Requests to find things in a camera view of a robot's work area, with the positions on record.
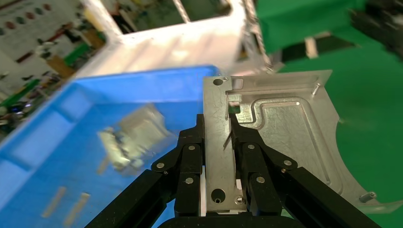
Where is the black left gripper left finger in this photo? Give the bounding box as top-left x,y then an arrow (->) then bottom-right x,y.
85,114 -> 205,228

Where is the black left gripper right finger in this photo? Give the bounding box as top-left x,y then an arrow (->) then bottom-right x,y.
229,113 -> 382,228

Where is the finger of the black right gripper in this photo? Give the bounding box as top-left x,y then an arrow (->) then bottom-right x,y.
350,9 -> 403,60

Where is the silver sheet metal bracket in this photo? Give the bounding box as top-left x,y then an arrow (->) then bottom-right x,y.
203,69 -> 403,215
97,104 -> 177,172

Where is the white metal rack shelf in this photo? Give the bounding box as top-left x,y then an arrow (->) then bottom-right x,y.
75,0 -> 275,79

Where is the grey tape strip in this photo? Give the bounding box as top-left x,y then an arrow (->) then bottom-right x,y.
41,186 -> 67,219
64,192 -> 91,227

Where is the blue plastic bin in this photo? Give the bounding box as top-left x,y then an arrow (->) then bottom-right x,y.
0,65 -> 221,228

